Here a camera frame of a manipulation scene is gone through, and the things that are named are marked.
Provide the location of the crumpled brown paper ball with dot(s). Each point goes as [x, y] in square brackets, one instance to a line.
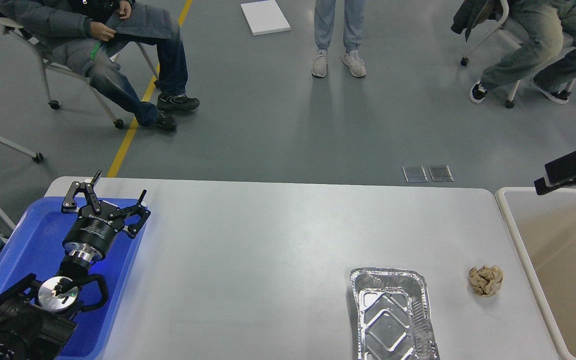
[486, 281]

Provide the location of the seated person in green trousers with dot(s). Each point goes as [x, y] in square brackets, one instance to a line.
[549, 53]

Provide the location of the left metal floor plate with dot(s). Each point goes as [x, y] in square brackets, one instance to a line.
[415, 174]

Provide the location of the seated person in grey coat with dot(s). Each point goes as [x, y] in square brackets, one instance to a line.
[83, 35]

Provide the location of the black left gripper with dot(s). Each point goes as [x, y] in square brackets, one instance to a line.
[92, 227]

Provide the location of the white board on floor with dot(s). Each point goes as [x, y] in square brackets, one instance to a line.
[265, 17]

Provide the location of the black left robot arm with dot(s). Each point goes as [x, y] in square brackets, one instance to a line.
[63, 273]

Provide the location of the white chair at right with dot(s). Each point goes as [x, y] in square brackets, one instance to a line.
[513, 33]

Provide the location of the metal floor plate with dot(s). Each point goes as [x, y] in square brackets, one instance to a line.
[415, 174]
[440, 173]

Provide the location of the right metal floor plate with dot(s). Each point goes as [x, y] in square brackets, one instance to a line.
[440, 173]

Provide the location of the beige plastic bin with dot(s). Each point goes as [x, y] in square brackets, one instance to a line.
[543, 228]

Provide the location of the white chair under left person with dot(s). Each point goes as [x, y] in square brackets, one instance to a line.
[46, 61]

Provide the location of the aluminium foil tray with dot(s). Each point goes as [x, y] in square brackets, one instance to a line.
[394, 318]

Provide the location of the dark jacket on chair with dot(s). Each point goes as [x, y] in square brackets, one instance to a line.
[472, 13]

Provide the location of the blue plastic tray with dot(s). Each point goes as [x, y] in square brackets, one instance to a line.
[36, 247]

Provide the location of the standing person in grey sweatpants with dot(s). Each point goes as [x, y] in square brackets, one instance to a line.
[353, 35]

